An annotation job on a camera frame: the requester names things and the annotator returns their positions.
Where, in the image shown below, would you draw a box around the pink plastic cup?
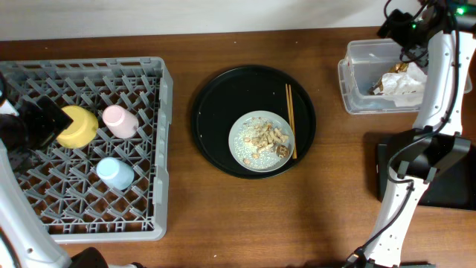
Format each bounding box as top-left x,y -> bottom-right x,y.
102,105 -> 139,139

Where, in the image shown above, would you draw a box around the yellow bowl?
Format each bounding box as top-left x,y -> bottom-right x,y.
57,106 -> 99,149

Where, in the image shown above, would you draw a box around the light blue plastic cup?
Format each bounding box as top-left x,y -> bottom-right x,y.
96,157 -> 135,191

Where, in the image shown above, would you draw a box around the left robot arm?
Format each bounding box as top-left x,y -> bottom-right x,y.
1,144 -> 114,268

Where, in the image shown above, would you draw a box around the grey plate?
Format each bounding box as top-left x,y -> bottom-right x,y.
228,110 -> 295,173

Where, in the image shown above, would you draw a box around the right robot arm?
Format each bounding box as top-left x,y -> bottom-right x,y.
344,1 -> 475,267

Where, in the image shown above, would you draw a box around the food scraps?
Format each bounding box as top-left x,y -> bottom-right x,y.
235,118 -> 291,170

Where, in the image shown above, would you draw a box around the gold foil wrapper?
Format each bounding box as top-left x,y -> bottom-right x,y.
369,63 -> 408,95

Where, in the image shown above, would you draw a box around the wooden chopstick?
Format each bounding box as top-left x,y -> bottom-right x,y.
286,84 -> 298,159
285,83 -> 295,135

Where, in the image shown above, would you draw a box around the black bin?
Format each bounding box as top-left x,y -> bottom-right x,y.
376,138 -> 475,211

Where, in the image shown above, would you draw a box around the white napkin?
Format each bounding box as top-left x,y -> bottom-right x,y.
382,63 -> 427,107

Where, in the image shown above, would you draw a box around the grey dishwasher rack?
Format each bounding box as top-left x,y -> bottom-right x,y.
1,57 -> 173,243

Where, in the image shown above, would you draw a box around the clear plastic bin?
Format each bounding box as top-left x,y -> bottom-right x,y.
337,36 -> 473,115

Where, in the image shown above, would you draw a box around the round black tray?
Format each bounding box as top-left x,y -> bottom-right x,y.
191,65 -> 316,179

